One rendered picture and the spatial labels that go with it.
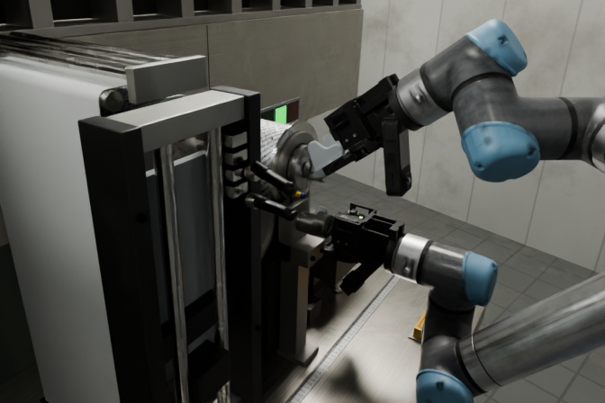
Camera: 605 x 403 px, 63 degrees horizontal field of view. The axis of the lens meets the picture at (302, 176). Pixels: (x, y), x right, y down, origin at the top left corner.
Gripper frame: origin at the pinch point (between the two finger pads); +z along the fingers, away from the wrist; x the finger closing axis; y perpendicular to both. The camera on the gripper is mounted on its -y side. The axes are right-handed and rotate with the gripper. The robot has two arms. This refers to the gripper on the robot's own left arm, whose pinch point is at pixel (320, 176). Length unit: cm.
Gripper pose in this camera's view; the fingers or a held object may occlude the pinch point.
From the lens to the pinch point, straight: 81.1
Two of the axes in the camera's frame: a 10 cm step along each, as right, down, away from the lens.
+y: -5.2, -8.6, 0.2
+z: -6.7, 4.2, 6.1
